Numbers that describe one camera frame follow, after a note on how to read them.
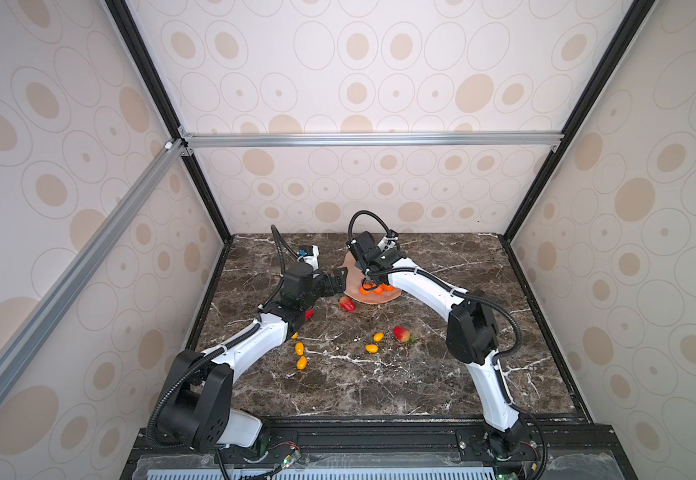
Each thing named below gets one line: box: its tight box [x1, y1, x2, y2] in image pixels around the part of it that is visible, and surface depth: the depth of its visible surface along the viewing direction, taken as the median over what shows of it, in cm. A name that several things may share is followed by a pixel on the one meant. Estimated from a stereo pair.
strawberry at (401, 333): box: [392, 326, 411, 343], surface depth 94 cm
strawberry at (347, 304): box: [339, 296, 357, 312], surface depth 100 cm
